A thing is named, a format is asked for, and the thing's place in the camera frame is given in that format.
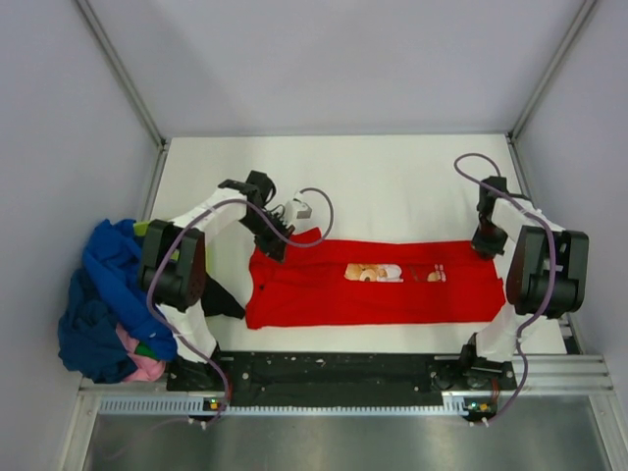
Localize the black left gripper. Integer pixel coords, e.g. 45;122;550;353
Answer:
238;210;294;264

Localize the red printed t shirt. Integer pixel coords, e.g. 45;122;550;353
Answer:
245;229;505;329

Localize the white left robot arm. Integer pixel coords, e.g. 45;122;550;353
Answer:
137;171;294;390

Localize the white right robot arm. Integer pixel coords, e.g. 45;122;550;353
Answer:
457;176;590;389

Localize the black t shirt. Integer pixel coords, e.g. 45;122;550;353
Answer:
200;275;245;320

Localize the green plastic basket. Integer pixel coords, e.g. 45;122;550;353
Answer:
133;219;206;279

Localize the blue t shirt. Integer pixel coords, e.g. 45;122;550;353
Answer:
57;219;177;385

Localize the green t shirt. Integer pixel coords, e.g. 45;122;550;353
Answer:
134;342;155;359

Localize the pink t shirt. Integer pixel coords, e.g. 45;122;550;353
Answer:
116;324;166;383

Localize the aluminium frame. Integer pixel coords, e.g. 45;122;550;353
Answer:
78;1;627;470

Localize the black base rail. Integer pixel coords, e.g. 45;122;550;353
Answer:
166;351;516;405

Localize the white slotted cable duct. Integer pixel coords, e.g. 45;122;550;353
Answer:
98;392;493;419

